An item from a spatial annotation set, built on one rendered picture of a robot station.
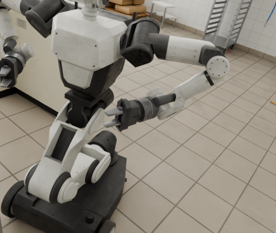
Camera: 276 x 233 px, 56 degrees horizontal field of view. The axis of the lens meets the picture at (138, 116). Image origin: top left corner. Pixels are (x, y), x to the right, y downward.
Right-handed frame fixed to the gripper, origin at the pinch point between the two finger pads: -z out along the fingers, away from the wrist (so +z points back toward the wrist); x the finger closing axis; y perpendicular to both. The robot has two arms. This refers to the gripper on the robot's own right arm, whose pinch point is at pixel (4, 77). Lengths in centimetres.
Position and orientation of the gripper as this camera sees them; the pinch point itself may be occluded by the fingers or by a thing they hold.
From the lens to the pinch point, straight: 114.1
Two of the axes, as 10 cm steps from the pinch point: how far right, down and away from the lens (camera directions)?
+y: 9.7, 0.6, 2.2
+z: -1.5, -5.6, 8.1
